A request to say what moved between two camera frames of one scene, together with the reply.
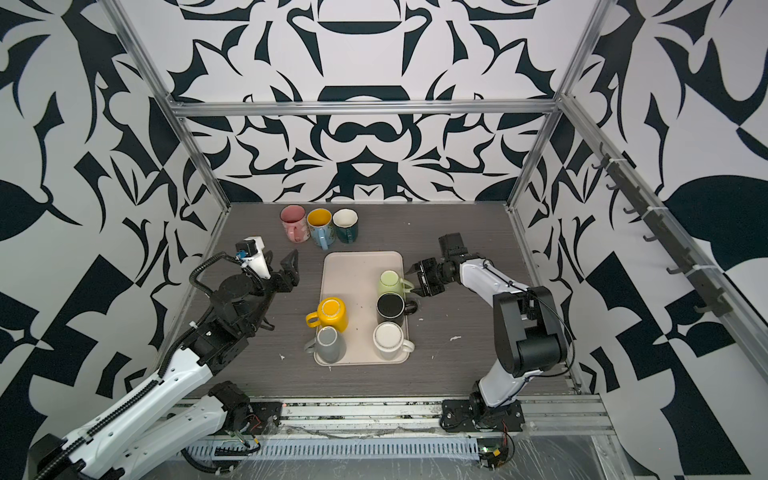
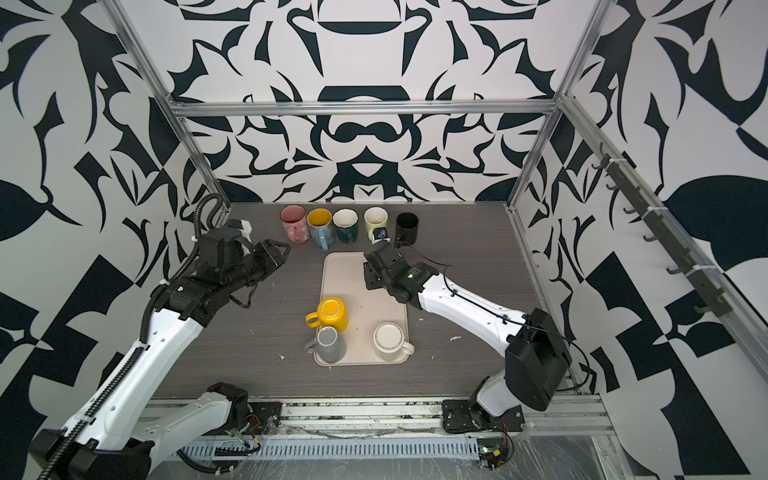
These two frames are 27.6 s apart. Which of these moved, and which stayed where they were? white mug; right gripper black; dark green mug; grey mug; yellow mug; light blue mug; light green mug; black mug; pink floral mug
Moved: light green mug; right gripper black; black mug
Stayed: white mug; grey mug; pink floral mug; dark green mug; yellow mug; light blue mug
